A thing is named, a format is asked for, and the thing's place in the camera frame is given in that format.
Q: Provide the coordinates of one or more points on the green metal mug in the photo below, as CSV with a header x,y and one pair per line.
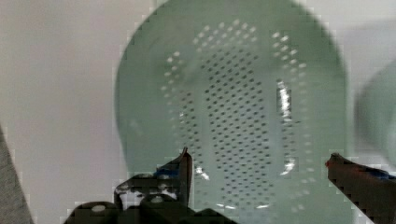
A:
x,y
376,111

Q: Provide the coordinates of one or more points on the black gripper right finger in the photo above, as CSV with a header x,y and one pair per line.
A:
x,y
372,190

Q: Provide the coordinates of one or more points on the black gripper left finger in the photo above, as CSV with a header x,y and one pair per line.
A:
x,y
172,179

